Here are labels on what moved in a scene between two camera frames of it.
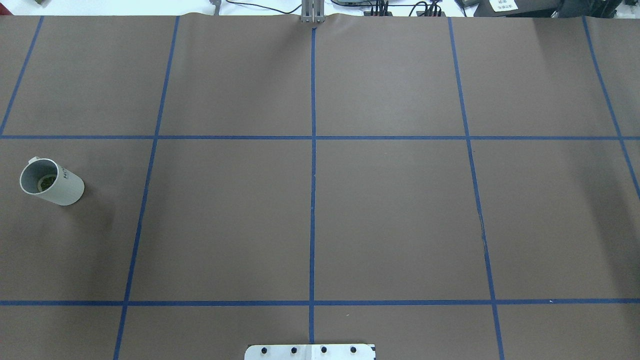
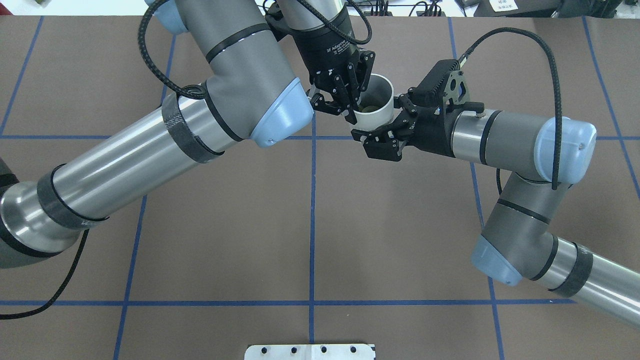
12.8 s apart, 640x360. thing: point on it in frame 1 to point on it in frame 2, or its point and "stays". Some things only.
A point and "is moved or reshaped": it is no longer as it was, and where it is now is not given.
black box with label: [517, 8] stays
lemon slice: [45, 182] is moved or reshaped
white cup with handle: [45, 178] is moved or reshaped
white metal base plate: [310, 352] stays
